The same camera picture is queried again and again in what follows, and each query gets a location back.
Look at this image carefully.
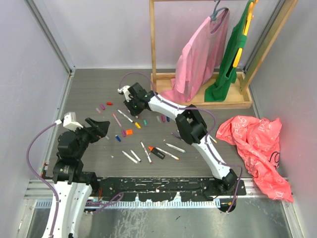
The orange black highlighter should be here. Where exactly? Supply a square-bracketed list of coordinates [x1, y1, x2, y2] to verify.
[148, 146, 165, 160]

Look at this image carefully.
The white pen teal tip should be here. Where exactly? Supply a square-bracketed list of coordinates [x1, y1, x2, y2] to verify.
[166, 143, 186, 153]

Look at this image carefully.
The orange highlighter cap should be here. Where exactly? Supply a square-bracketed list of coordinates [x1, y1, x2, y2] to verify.
[126, 129, 133, 135]

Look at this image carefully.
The red plastic bag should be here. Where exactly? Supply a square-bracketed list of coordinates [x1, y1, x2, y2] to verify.
[216, 116, 294, 203]

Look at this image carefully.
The pink white pen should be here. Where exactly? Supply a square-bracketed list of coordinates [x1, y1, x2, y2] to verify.
[112, 113, 122, 128]

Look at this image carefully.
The yellow pen cap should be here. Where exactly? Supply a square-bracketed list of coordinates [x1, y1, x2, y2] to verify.
[135, 122, 141, 129]

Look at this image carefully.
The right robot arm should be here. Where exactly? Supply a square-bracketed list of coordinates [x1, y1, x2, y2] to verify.
[117, 83, 237, 195]

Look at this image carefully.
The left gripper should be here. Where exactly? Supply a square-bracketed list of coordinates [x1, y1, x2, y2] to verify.
[70, 118, 108, 159]

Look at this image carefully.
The pink t-shirt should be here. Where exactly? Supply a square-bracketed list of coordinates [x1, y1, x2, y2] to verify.
[160, 10, 230, 103]

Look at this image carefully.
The yellow cap white marker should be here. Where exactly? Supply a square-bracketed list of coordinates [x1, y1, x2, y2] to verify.
[156, 147, 179, 160]

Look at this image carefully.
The green t-shirt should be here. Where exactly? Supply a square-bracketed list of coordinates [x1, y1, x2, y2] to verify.
[204, 0, 256, 102]

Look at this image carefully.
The white slotted cable duct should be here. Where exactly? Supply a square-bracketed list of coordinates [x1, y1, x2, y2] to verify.
[36, 200, 221, 209]

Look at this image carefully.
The blue band white pen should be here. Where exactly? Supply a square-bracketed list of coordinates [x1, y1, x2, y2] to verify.
[130, 150, 142, 163]

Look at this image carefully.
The yellow hanger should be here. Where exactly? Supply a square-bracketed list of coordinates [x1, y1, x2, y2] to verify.
[232, 0, 258, 68]

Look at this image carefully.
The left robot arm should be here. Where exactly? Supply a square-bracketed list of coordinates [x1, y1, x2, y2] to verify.
[43, 114, 110, 238]

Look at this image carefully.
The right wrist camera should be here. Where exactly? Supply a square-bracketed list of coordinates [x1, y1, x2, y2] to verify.
[117, 85, 133, 102]

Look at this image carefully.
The grey white pen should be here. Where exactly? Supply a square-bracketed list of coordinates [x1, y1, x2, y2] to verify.
[122, 151, 139, 164]

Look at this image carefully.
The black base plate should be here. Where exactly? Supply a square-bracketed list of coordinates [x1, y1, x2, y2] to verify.
[92, 177, 246, 202]

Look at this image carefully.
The grey hanger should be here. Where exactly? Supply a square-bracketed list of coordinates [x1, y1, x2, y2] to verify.
[210, 0, 229, 23]

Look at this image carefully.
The magenta cap white pen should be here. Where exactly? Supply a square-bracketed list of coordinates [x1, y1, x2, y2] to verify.
[140, 141, 153, 164]

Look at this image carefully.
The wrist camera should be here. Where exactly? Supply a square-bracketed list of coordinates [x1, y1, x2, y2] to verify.
[117, 85, 133, 102]
[63, 112, 83, 131]

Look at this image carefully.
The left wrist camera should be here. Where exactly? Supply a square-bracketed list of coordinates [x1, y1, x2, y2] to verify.
[63, 112, 83, 131]

